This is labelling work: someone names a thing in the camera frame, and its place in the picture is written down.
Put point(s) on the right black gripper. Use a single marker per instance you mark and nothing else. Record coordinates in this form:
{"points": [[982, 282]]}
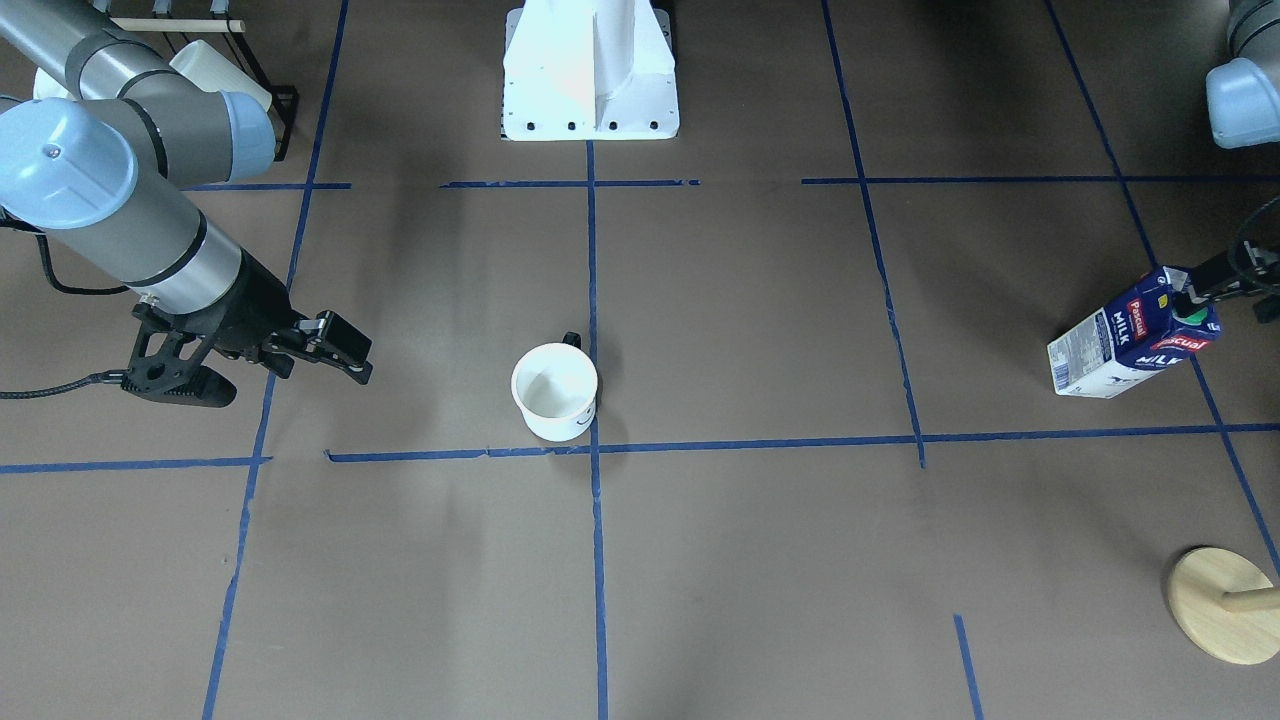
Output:
{"points": [[252, 305]]}

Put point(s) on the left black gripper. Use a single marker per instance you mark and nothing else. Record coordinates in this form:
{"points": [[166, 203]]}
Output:
{"points": [[1222, 271]]}

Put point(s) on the blue Pascual milk carton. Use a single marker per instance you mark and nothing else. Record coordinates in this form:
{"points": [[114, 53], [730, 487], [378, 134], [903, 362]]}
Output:
{"points": [[1132, 338]]}

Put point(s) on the white smiley face mug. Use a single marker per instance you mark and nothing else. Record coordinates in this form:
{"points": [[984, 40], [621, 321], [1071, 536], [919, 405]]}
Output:
{"points": [[555, 387]]}

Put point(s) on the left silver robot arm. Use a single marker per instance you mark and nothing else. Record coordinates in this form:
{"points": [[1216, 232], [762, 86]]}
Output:
{"points": [[1243, 100]]}

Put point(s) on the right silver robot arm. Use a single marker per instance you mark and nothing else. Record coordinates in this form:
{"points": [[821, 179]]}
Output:
{"points": [[105, 172]]}

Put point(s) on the white HOME mug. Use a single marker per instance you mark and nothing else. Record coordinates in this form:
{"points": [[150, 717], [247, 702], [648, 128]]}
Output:
{"points": [[211, 71]]}

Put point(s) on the wooden mug tree stand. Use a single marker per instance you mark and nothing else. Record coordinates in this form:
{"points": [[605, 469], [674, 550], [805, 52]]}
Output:
{"points": [[1225, 605]]}

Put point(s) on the white ribbed mug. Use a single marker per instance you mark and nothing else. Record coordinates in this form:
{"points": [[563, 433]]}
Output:
{"points": [[45, 86]]}

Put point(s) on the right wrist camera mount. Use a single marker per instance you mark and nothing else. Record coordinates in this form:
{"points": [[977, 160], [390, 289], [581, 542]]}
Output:
{"points": [[167, 363]]}

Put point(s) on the black wire mug rack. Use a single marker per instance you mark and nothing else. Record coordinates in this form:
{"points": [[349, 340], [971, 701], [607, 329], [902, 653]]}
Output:
{"points": [[228, 35]]}

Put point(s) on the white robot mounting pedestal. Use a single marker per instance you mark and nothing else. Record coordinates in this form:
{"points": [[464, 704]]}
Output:
{"points": [[590, 71]]}

